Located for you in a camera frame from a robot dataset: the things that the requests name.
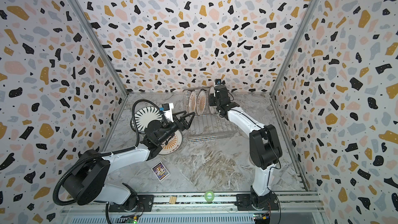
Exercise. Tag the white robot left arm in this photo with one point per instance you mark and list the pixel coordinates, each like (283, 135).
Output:
(84, 182)

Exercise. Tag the green tape roll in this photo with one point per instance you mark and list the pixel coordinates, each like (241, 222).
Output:
(209, 196)

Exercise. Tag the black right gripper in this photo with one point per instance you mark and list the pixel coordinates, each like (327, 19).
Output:
(214, 99)

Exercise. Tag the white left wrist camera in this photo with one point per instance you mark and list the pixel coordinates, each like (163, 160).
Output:
(166, 112)

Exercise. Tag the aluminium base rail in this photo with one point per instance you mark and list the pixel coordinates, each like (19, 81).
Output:
(286, 207)

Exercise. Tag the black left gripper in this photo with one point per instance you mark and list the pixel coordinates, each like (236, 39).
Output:
(182, 125)

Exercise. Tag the sunburst plate green rim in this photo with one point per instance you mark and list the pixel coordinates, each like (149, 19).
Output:
(172, 144)

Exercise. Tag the small wooden block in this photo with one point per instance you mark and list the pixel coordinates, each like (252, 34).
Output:
(173, 200)

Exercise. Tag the purple playing card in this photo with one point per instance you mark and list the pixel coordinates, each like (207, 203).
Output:
(160, 171)

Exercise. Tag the metal wire dish rack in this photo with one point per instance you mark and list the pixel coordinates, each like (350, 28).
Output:
(208, 127)

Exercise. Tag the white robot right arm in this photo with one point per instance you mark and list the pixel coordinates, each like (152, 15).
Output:
(264, 145)

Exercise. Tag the white plate red characters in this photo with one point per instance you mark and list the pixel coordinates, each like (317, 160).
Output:
(212, 100)

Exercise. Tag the white plate orange sunburst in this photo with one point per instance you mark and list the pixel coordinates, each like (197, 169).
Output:
(192, 102)

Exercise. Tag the white plate black stripes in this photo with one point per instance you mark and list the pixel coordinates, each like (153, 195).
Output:
(144, 116)

